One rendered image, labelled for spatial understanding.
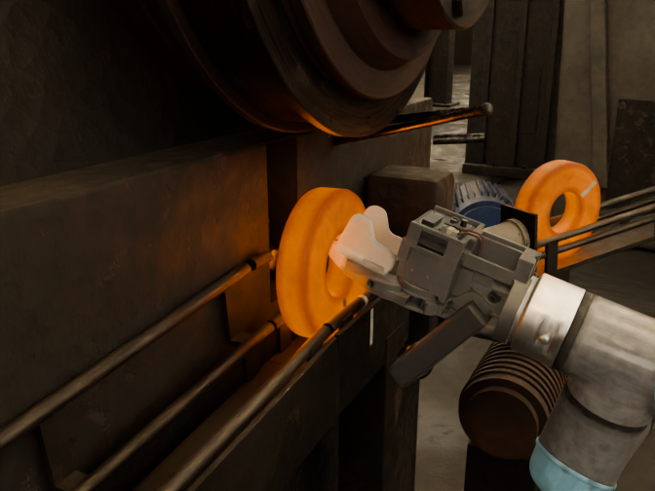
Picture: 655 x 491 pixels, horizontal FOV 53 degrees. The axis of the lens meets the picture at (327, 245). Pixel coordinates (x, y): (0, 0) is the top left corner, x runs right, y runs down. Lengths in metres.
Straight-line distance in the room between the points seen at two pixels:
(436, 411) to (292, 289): 1.28
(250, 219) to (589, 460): 0.37
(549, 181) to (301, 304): 0.54
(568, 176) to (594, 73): 2.25
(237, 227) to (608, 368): 0.35
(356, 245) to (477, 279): 0.12
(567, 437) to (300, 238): 0.30
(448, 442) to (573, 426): 1.13
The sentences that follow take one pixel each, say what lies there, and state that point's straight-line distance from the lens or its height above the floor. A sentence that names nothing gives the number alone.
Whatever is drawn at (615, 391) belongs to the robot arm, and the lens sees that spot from 0.61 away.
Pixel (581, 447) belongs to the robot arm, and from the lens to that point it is 0.64.
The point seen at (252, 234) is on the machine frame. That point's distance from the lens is 0.65.
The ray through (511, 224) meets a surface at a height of 0.70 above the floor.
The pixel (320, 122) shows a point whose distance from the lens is 0.54.
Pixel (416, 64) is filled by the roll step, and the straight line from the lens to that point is 0.69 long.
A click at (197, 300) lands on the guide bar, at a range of 0.58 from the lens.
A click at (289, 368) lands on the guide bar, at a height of 0.71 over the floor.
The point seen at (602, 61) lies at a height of 0.85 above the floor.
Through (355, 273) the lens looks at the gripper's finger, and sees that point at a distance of 0.63.
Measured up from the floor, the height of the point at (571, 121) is 0.57.
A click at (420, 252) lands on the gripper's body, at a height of 0.78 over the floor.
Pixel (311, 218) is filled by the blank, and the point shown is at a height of 0.81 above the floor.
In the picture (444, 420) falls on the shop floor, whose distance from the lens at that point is 1.83.
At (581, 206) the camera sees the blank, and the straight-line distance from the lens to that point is 1.12.
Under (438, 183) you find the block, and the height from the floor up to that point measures 0.79.
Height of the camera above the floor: 0.97
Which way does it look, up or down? 18 degrees down
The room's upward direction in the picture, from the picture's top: straight up
